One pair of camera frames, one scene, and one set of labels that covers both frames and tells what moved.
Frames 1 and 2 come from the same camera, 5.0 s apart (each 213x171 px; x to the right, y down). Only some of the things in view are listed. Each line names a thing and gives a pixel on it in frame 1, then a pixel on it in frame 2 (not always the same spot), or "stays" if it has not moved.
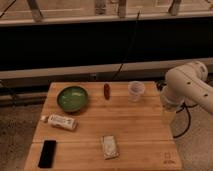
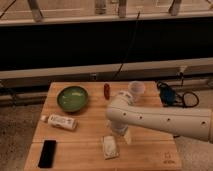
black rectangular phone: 47,156 stays
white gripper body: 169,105 to 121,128
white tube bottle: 60,121 stays
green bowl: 72,99 stays
